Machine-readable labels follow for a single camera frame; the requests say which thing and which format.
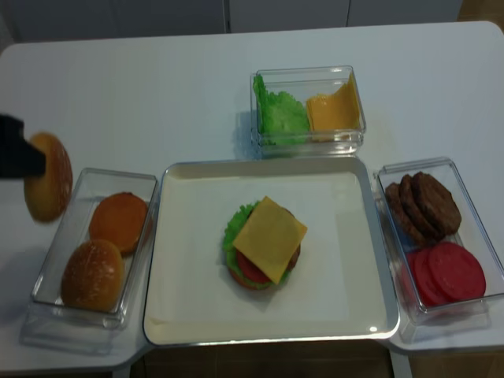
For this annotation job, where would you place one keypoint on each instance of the front red tomato slice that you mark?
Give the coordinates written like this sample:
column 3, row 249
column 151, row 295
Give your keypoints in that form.
column 456, row 272

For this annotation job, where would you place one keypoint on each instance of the sesame bun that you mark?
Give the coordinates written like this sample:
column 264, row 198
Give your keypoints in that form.
column 47, row 196
column 93, row 276

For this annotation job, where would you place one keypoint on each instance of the orange bun bottom half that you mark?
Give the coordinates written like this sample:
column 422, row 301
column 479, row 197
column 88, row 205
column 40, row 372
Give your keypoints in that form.
column 119, row 219

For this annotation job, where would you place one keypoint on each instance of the bottom bun of burger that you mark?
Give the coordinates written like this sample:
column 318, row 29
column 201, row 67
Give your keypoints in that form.
column 250, row 285

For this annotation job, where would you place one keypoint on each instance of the clear lettuce and cheese container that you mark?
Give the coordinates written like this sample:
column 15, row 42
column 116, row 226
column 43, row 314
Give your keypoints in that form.
column 306, row 112

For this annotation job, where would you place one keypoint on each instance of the brown burger patty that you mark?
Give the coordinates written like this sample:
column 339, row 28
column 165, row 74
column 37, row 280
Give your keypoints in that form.
column 400, row 216
column 413, row 211
column 436, row 203

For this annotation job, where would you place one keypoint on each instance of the white metal tray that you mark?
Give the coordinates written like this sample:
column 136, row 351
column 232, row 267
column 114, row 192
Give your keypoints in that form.
column 340, row 288

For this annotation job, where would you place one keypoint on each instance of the back red tomato slice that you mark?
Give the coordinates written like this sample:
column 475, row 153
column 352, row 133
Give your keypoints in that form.
column 409, row 279

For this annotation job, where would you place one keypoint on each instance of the back brown burger patty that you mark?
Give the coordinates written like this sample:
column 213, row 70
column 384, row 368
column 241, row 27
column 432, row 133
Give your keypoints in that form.
column 400, row 216

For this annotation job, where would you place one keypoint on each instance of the clear bun container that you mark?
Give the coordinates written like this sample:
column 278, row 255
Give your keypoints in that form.
column 52, row 324

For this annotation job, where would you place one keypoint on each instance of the stack of cheese slices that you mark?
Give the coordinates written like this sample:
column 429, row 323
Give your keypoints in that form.
column 334, row 112

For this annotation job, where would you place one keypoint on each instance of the lettuce leaf on burger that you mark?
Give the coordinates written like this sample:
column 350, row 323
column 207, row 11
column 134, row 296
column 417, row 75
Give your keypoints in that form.
column 232, row 230

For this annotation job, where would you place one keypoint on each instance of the cheese slice on burger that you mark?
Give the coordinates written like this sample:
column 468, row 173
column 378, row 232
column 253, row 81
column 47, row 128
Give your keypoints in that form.
column 269, row 238

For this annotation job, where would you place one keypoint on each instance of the tomato slice on burger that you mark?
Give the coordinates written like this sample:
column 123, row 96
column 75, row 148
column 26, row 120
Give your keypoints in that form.
column 251, row 271

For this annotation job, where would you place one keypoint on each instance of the red tomato slice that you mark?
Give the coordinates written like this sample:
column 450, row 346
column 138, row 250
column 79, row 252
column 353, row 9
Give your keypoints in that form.
column 456, row 272
column 409, row 279
column 429, row 293

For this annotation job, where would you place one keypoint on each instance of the middle brown burger patty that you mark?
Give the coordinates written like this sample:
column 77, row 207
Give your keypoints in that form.
column 413, row 211

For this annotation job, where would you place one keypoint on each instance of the clear patty and tomato container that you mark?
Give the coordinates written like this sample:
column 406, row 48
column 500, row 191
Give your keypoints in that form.
column 467, row 323

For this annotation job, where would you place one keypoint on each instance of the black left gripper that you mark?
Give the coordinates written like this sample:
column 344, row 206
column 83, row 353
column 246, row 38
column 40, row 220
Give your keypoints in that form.
column 18, row 157

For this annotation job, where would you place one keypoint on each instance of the green lettuce leaves in container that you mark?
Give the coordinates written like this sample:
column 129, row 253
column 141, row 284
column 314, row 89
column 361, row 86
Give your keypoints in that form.
column 283, row 119

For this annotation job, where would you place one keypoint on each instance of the middle red tomato slice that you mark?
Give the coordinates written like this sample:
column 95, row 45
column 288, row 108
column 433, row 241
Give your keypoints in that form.
column 429, row 293

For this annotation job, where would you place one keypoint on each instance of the front brown burger patty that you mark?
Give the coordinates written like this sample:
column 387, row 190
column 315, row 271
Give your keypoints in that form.
column 436, row 203

